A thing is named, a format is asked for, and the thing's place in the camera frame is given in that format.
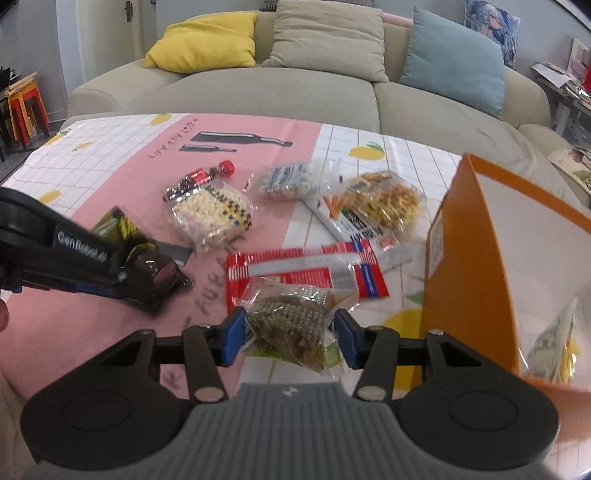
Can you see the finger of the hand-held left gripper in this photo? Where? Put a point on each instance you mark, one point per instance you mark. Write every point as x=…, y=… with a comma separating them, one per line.
x=97, y=290

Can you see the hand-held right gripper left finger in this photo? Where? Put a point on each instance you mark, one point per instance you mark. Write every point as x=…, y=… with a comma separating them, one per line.
x=234, y=336

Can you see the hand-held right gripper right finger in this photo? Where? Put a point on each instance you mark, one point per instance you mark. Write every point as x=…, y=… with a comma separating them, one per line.
x=344, y=338

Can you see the brown snack bag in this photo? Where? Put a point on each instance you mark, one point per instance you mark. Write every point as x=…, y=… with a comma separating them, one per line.
x=291, y=323

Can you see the dark snack packet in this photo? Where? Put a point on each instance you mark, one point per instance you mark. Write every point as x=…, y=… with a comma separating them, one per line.
x=161, y=267

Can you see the long red snack packet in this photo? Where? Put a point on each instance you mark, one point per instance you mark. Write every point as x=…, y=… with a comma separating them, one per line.
x=300, y=270

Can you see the white carrot-stick snack packet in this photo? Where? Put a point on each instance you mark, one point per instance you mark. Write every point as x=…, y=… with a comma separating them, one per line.
x=344, y=222

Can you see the orange cardboard box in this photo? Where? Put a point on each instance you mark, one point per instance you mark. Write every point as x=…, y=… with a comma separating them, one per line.
x=461, y=277

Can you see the bag of pale puffed snacks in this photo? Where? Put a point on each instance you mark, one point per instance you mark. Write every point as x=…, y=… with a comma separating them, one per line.
x=207, y=214

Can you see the bag of golden snacks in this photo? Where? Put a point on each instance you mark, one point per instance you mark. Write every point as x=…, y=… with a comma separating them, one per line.
x=388, y=201

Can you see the person's left hand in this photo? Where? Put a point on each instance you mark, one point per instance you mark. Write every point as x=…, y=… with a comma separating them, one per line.
x=3, y=316

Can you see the green yellow snack packet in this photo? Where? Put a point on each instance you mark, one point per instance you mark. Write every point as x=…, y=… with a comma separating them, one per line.
x=114, y=226

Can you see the red blue-striped snack packet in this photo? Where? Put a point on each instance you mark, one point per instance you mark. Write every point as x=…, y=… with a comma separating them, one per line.
x=369, y=277

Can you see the pink checked printed tablecloth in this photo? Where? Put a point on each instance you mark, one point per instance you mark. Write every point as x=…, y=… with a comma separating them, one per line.
x=115, y=152

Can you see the stacked plastic stools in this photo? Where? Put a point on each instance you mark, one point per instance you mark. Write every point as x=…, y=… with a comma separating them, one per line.
x=27, y=110

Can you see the small red-capped candy bottle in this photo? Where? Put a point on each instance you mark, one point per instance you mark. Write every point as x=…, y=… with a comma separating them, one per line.
x=203, y=175

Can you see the bag of white round candies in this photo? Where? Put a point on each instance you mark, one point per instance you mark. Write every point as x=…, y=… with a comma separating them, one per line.
x=286, y=180

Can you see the yellow white snack packet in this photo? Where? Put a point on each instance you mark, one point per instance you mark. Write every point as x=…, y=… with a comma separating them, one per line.
x=554, y=341

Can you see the white door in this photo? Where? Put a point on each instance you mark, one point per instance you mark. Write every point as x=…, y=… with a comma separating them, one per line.
x=131, y=27

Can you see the beige sofa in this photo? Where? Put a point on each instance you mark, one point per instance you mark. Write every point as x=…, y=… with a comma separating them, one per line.
x=277, y=97

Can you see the yellow pillow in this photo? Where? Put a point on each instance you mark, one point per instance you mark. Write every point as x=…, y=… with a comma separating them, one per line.
x=203, y=41

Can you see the pile of magazines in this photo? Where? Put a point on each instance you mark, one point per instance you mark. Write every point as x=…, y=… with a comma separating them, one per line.
x=575, y=168

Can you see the light blue pillow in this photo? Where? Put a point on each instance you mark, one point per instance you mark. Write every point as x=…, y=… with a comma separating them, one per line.
x=455, y=64

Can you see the beige pillow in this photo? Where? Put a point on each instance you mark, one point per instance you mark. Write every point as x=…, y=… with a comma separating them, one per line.
x=328, y=39

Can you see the white side table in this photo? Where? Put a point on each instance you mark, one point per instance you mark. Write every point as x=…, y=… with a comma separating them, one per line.
x=564, y=115

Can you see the pink cushion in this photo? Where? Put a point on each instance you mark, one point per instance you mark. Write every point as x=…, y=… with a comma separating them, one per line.
x=397, y=19

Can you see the blue floral pillow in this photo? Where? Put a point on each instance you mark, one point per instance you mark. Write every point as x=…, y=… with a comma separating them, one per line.
x=491, y=27

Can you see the pile of papers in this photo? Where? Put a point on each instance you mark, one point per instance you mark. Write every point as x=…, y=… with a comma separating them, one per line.
x=568, y=76

